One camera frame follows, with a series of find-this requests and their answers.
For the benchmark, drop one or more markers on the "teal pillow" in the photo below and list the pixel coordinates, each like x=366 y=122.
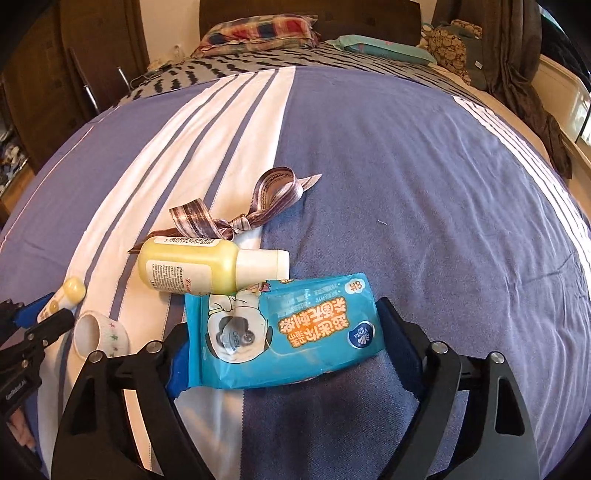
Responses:
x=383 y=48

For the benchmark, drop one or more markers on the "person's left hand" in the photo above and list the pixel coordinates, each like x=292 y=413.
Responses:
x=17 y=422

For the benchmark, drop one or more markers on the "yellow bottle with white cap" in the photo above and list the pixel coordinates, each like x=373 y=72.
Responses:
x=189 y=267

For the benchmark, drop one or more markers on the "blue wet wipes packet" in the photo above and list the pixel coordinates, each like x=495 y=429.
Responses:
x=286 y=332

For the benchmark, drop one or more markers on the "brown patterned plush toy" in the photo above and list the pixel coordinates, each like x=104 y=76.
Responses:
x=450 y=48

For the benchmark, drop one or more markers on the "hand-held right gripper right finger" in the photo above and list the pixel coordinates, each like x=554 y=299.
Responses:
x=397 y=341

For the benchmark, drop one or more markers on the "grey black patterned bedsheet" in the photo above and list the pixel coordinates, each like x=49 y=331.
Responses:
x=277 y=64

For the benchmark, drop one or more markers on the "white wall outlet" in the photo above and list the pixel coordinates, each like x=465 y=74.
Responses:
x=178 y=50

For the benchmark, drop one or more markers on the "white storage box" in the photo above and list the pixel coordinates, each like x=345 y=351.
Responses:
x=565 y=92

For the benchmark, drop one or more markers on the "purple striped ribbon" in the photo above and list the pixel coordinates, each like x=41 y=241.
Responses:
x=272 y=189

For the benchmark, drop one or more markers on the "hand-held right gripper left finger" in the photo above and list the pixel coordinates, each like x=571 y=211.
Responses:
x=178 y=369

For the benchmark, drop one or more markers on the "red blue plaid pillow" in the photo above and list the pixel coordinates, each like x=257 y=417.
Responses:
x=258 y=34

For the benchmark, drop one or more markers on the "white tube with yellow cap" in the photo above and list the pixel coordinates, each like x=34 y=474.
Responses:
x=64 y=297

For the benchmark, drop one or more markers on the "blue white striped blanket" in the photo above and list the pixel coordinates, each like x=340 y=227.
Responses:
x=392 y=184

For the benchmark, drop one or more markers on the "dark wooden headboard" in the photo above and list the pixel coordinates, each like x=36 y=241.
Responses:
x=300 y=11

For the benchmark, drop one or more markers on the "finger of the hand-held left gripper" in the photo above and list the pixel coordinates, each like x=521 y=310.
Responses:
x=23 y=314
x=48 y=328

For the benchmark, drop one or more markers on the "dark wooden wardrobe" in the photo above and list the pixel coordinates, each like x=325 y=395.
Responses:
x=55 y=69

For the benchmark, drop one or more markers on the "brown curtain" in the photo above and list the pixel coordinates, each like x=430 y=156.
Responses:
x=517 y=60

